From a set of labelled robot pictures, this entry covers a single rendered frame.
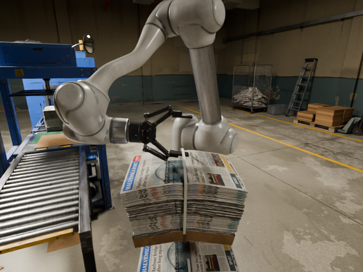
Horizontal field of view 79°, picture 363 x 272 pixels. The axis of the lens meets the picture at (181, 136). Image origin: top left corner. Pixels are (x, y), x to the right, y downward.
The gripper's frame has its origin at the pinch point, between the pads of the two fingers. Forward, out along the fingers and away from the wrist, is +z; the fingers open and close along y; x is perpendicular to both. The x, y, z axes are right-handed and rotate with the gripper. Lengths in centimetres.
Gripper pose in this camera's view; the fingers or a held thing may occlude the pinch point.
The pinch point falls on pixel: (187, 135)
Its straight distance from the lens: 78.3
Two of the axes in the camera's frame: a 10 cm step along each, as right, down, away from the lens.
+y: -0.8, 9.5, 3.0
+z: 9.9, 0.6, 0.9
